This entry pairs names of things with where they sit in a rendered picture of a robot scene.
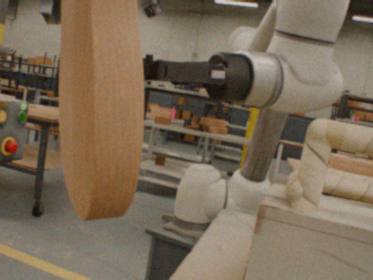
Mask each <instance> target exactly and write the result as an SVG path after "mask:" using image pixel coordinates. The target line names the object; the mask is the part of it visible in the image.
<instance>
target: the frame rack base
mask: <svg viewBox="0 0 373 280"><path fill-rule="evenodd" d="M290 205H291V201H288V200H282V199H280V198H276V197H274V196H265V197H264V198H263V201H262V202H261V203H260V205H259V208H258V214H257V218H256V222H255V228H254V235H253V238H252V242H251V245H250V249H249V254H248V258H247V261H246V266H245V274H244V277H243V280H373V207H372V206H368V205H362V204H358V203H352V202H350V201H342V200H340V199H337V198H331V197H328V196H323V195H321V199H320V203H319V206H318V209H317V213H316V214H311V213H307V212H304V211H299V210H296V209H294V208H292V207H291V206H290Z"/></svg>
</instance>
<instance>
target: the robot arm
mask: <svg viewBox="0 0 373 280"><path fill-rule="evenodd" d="M348 3H349V0H274V1H273V3H272V4H271V6H270V8H269V10H268V11H267V14H266V15H265V17H264V18H263V20H262V22H261V24H260V26H259V27H258V28H253V27H252V28H250V27H245V26H241V27H239V28H237V29H235V30H234V31H233V33H232V34H231V35H230V37H229V41H228V48H229V51H230V52H215V53H214V54H213V55H212V56H211V57H210V58H209V60H208V61H184V62H178V61H165V60H163V59H157V60H155V61H154V55H149V54H146V59H145V58H142V59H143V62H142V67H143V79H144V82H145V80H147V81H151V80H153V81H158V82H161V81H165V82H170V83H171V84H173V85H186V86H187V87H188V88H201V89H205V90H206V92H207V94H208V96H210V98H211V99H212V100H214V101H216V102H232V103H233V105H235V104H239V105H242V106H243V105H246V106H252V107H258V108H259V113H258V117H257V119H256V122H255V126H254V131H253V133H252V136H251V139H250V143H249V148H248V150H247V152H246V154H245V161H244V164H243V165H242V168H241V169H239V170H237V171H236V172H234V174H233V176H232V177H231V178H230V180H225V179H222V178H220V173H219V172H218V171H217V169H215V168H214V167H213V166H211V165H202V164H195V165H192V166H191V167H189V168H188V169H187V172H186V173H185V174H184V175H183V177H182V179H181V182H180V184H179V187H178V193H177V196H176V201H175V213H174V215H169V214H164V215H163V216H162V219H163V220H165V221H167V222H168V224H165V225H163V227H162V229H163V230H167V231H170V232H173V233H176V234H179V235H183V236H185V237H189V238H191V239H193V240H197V241H198V240H199V239H200V238H201V237H202V235H203V234H204V232H205V231H206V230H207V229H208V228H209V225H210V224H211V219H212V218H216V216H217V215H218V214H219V213H220V211H221V210H223V209H225V210H233V211H236V212H239V213H242V214H248V215H253V216H256V217H257V214H258V208H259V205H260V203H261V202H262V201H263V198H264V197H265V196H266V195H263V194H262V192H263V190H264V189H267V190H269V188H270V182H269V179H268V177H267V173H268V171H269V167H270V164H271V162H272V159H273V157H274V154H275V150H276V147H277V144H278V142H279V140H280V136H281V132H282V130H283V129H284V125H285V122H286V120H287V117H288V113H289V112H305V111H306V112H310V111H318V110H320V109H323V108H327V107H328V106H330V105H331V104H333V103H335V102H336V100H338V98H339V96H340V94H341V93H342V88H343V85H344V81H343V77H342V74H341V73H340V72H339V68H338V67H337V65H335V63H334V62H333V53H334V52H333V49H334V45H335V40H336V39H337V34H338V33H339V30H340V28H341V27H342V26H341V25H342V24H343V22H344V17H345V14H346V12H347V8H348Z"/></svg>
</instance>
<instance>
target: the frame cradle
mask: <svg viewBox="0 0 373 280"><path fill-rule="evenodd" d="M298 172H299V170H298V169H297V170H295V171H294V172H293V173H291V175H290V177H289V179H288V181H287V184H286V187H285V195H286V197H287V199H289V200H290V201H291V202H296V201H297V200H298V199H300V197H302V194H303V188H302V187H301V184H300V183H299V181H298V179H297V176H298Z"/></svg>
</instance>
